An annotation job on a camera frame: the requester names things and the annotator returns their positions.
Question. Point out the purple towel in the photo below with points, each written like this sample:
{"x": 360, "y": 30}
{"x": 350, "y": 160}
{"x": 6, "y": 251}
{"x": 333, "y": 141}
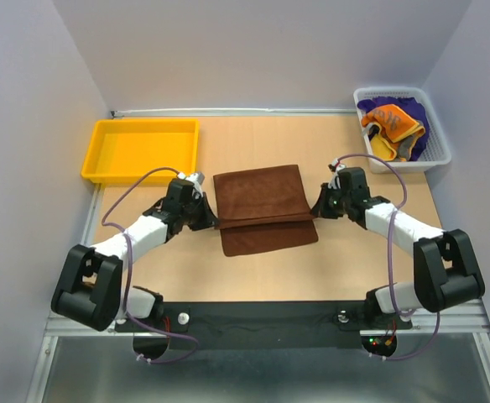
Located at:
{"x": 409, "y": 104}

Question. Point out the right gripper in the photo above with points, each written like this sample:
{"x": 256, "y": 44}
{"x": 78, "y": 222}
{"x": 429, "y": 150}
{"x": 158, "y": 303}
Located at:
{"x": 322, "y": 204}

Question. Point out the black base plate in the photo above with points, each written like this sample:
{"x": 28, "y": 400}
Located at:
{"x": 264, "y": 325}

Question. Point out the orange towel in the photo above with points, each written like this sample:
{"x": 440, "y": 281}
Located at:
{"x": 396, "y": 123}

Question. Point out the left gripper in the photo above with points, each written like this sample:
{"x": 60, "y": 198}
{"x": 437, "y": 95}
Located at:
{"x": 207, "y": 219}

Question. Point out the yellow towel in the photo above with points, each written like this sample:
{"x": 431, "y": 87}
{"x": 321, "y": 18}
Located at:
{"x": 383, "y": 149}

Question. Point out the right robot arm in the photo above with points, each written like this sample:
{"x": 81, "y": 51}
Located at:
{"x": 445, "y": 268}

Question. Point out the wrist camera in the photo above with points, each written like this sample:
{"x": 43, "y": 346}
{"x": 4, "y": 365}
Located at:
{"x": 197, "y": 178}
{"x": 335, "y": 166}

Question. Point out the brown towel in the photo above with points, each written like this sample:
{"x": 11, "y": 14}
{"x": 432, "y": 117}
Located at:
{"x": 263, "y": 210}

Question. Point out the yellow plastic tray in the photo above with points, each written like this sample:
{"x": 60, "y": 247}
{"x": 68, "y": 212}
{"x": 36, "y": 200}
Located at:
{"x": 122, "y": 150}

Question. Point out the aluminium frame rail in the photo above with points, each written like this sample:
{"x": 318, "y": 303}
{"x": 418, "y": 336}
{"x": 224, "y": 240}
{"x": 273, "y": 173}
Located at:
{"x": 469, "y": 317}

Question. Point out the grey towel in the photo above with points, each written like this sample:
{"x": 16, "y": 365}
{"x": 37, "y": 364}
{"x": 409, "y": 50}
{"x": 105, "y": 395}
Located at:
{"x": 409, "y": 149}

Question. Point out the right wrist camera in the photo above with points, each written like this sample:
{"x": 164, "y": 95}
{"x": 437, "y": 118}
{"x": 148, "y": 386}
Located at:
{"x": 335, "y": 166}

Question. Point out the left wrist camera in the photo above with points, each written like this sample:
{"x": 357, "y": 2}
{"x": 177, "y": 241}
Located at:
{"x": 197, "y": 178}

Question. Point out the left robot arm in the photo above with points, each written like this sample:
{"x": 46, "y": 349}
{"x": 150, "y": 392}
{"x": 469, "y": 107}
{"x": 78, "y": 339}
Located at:
{"x": 91, "y": 289}

